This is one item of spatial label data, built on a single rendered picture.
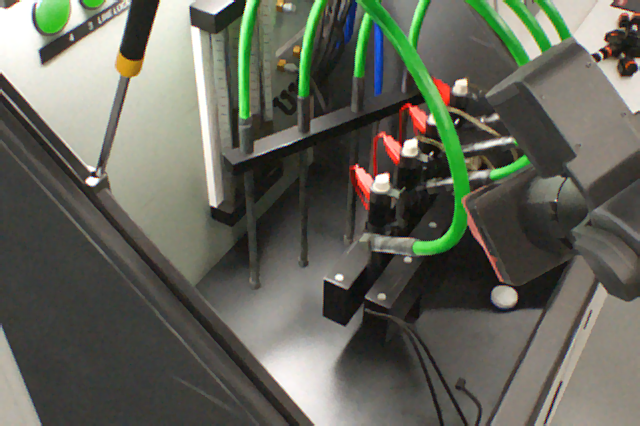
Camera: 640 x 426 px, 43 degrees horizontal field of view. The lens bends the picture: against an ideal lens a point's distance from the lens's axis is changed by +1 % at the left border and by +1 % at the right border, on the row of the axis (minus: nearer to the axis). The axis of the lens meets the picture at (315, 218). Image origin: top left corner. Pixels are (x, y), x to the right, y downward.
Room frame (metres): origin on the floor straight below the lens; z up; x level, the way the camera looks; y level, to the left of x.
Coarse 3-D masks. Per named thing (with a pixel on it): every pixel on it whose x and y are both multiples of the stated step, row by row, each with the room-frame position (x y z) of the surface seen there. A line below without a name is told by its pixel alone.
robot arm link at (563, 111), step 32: (544, 64) 0.36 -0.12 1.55; (576, 64) 0.35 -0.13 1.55; (512, 96) 0.36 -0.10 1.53; (544, 96) 0.34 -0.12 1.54; (576, 96) 0.34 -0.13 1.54; (608, 96) 0.34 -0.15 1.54; (512, 128) 0.36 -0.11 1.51; (544, 128) 0.35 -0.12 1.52; (576, 128) 0.33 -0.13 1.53; (608, 128) 0.33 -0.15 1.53; (544, 160) 0.34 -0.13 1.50; (576, 160) 0.32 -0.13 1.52; (608, 160) 0.32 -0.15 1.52; (608, 192) 0.31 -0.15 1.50; (608, 256) 0.26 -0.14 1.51; (608, 288) 0.27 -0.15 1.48
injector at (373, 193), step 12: (372, 192) 0.73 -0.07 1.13; (384, 192) 0.73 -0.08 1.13; (372, 204) 0.73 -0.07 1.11; (384, 204) 0.72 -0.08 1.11; (372, 216) 0.73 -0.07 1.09; (384, 216) 0.72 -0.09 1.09; (372, 228) 0.73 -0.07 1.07; (384, 228) 0.72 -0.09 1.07; (396, 228) 0.72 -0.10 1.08; (372, 252) 0.73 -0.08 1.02; (372, 264) 0.73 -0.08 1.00; (372, 276) 0.73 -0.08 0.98
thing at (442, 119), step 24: (360, 0) 0.66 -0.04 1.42; (384, 24) 0.63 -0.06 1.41; (240, 48) 0.83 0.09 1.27; (408, 48) 0.61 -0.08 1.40; (240, 72) 0.83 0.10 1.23; (240, 96) 0.83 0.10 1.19; (432, 96) 0.58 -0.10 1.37; (240, 120) 0.83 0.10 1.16; (456, 144) 0.56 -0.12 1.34; (456, 168) 0.55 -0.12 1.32; (456, 192) 0.54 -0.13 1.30; (456, 216) 0.54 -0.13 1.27; (456, 240) 0.54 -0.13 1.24
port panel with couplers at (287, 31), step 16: (272, 0) 1.03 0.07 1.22; (288, 0) 1.07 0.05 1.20; (304, 0) 1.07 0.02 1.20; (272, 16) 1.03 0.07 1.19; (288, 16) 1.07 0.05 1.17; (304, 16) 1.11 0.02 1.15; (272, 32) 1.03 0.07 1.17; (288, 32) 1.07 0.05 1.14; (304, 32) 1.11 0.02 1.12; (272, 48) 1.03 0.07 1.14; (288, 48) 1.07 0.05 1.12; (272, 64) 1.03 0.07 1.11; (288, 64) 1.04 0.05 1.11; (272, 80) 1.03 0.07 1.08; (288, 80) 1.07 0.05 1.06; (272, 96) 1.03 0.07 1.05
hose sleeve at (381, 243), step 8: (376, 240) 0.62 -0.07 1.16; (384, 240) 0.61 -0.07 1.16; (392, 240) 0.60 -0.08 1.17; (400, 240) 0.59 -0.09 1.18; (408, 240) 0.59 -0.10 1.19; (416, 240) 0.58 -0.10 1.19; (376, 248) 0.61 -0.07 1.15; (384, 248) 0.60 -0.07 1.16; (392, 248) 0.59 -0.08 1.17; (400, 248) 0.58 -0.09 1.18; (408, 248) 0.58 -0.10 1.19
